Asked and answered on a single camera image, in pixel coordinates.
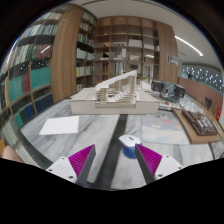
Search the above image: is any long ceiling light strip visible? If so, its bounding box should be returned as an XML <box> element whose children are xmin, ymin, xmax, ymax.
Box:
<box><xmin>174</xmin><ymin>34</ymin><xmax>205</xmax><ymax>58</ymax></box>

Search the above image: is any pale blue printed mouse pad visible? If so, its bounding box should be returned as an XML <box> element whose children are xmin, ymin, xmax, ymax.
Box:
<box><xmin>141</xmin><ymin>111</ymin><xmax>191</xmax><ymax>146</ymax></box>

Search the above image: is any person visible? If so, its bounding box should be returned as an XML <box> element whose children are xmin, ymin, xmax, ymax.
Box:
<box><xmin>0</xmin><ymin>146</ymin><xmax>25</xmax><ymax>164</ymax></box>

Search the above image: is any wall sign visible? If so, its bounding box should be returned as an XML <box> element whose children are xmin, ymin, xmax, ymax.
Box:
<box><xmin>167</xmin><ymin>54</ymin><xmax>180</xmax><ymax>66</ymax></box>

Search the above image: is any bookshelf full of books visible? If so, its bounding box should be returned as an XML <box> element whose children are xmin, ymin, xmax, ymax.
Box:
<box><xmin>0</xmin><ymin>3</ymin><xmax>98</xmax><ymax>148</ymax></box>

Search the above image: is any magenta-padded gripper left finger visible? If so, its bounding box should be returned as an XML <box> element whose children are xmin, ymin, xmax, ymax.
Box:
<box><xmin>45</xmin><ymin>143</ymin><xmax>97</xmax><ymax>188</ymax></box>

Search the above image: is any white and blue computer mouse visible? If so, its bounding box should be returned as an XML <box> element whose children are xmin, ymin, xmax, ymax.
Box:
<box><xmin>118</xmin><ymin>134</ymin><xmax>143</xmax><ymax>159</ymax></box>

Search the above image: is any wooden shelf unit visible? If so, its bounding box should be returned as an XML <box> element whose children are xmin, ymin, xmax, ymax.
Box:
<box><xmin>93</xmin><ymin>14</ymin><xmax>180</xmax><ymax>86</ymax></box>

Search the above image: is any white architectural building model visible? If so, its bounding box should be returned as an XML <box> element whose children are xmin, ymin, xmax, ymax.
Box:
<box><xmin>69</xmin><ymin>69</ymin><xmax>161</xmax><ymax>116</ymax></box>

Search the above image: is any white paper sheet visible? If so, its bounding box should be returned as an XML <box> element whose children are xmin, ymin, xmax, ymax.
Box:
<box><xmin>38</xmin><ymin>115</ymin><xmax>80</xmax><ymax>136</ymax></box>

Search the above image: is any brown model on wooden board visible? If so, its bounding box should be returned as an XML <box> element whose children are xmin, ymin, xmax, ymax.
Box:
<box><xmin>171</xmin><ymin>107</ymin><xmax>223</xmax><ymax>145</ymax></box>

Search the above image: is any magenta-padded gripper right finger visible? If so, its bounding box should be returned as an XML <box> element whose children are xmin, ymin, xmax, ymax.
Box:
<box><xmin>134</xmin><ymin>143</ymin><xmax>185</xmax><ymax>185</ymax></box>

